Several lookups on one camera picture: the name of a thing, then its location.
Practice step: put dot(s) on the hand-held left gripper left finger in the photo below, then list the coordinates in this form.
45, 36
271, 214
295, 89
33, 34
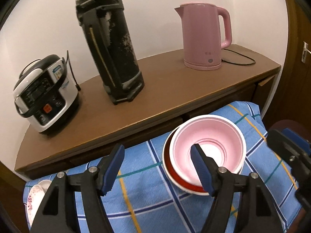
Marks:
111, 172

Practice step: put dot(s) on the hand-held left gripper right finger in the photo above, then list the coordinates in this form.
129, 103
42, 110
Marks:
201, 172

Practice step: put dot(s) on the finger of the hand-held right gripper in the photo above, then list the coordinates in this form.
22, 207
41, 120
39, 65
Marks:
295, 148

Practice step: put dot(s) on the red bowl with pink inside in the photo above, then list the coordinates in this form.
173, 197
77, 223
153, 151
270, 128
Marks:
218, 136

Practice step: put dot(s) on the white plate with pink floral rim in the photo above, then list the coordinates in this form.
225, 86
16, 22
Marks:
35, 199

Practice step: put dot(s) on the blue plaid tablecloth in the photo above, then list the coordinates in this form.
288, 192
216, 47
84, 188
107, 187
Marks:
150, 199

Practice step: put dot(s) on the brown wooden cabinet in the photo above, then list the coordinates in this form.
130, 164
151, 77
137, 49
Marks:
158, 85

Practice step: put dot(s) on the white and black rice cooker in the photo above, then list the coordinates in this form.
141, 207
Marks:
48, 97

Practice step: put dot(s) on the black thermos flask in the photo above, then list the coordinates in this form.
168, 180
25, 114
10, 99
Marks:
114, 53

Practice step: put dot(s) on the wooden door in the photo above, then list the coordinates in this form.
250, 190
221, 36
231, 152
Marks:
297, 21

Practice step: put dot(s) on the pink electric kettle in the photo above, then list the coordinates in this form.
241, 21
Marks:
201, 34

